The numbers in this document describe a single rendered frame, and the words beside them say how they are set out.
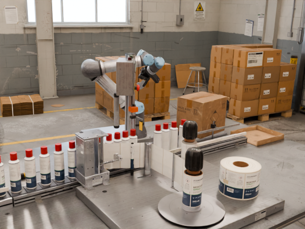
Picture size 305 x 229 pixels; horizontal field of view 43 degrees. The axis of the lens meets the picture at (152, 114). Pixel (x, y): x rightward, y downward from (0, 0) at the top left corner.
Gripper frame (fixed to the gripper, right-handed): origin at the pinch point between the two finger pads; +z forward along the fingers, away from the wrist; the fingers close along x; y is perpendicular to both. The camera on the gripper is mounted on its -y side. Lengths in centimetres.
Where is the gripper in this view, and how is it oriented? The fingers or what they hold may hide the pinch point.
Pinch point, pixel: (142, 82)
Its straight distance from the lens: 298.9
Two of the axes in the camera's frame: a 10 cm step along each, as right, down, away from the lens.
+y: -8.7, -3.8, -3.1
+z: -4.3, 3.2, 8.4
